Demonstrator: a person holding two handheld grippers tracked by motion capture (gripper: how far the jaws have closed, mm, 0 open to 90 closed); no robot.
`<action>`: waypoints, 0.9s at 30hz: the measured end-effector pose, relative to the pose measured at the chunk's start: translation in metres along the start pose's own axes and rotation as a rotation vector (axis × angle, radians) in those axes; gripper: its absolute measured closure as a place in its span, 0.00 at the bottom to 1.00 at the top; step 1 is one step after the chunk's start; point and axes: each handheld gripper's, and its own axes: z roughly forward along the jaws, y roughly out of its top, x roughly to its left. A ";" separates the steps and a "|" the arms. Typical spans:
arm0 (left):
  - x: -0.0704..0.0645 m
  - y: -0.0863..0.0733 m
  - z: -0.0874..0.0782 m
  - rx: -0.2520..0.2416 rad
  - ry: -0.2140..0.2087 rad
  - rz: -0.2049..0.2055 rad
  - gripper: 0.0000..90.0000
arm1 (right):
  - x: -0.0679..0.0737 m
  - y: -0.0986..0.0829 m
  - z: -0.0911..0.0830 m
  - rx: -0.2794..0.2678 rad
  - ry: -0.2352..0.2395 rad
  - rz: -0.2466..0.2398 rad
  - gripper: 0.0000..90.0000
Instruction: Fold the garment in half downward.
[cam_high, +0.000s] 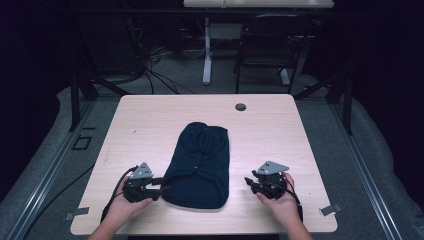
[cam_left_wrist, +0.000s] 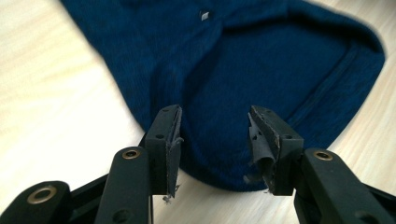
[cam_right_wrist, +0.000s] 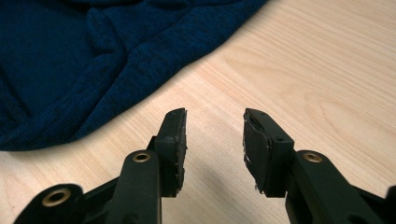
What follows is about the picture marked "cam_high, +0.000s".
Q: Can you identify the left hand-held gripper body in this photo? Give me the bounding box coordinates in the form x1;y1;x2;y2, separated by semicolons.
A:
122;161;159;204

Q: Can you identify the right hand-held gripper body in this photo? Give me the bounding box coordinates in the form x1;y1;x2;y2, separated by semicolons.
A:
251;160;291;201

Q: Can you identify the dark navy garment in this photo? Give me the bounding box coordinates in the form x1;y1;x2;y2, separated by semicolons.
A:
160;121;231;211

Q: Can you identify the person's right hand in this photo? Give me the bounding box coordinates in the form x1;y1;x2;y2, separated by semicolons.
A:
255;171;301;231

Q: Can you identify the person's left hand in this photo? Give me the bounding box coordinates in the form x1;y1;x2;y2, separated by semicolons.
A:
105;176;155;228

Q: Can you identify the grey tape strip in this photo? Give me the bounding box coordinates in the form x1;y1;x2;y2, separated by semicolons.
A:
63;206;91;222
318;202;343;217

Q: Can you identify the black folding chair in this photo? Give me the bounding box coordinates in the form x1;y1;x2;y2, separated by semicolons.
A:
233;13;316;95

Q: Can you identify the white desk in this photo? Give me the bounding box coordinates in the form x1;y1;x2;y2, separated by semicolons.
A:
182;0;335;86

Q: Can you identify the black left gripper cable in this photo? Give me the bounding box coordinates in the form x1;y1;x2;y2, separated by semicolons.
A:
100;165;139;223

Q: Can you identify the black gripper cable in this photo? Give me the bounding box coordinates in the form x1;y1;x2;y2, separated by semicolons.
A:
266;171;304;224
100;165;139;223

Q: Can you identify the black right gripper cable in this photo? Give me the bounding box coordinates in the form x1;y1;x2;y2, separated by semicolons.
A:
266;171;304;224

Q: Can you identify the black floor cable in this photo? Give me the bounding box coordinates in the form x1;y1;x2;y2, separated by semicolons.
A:
20;162;96;240

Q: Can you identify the metal floor rail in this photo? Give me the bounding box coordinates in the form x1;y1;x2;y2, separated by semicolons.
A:
328;99;404;240
6;99;98;240

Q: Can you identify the black metal frame stand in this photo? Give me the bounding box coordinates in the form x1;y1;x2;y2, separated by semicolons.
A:
64;19;134;133
292;63;355;136

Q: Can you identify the tangle of floor cables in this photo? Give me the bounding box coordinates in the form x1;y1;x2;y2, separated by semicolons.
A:
133;16;208;95

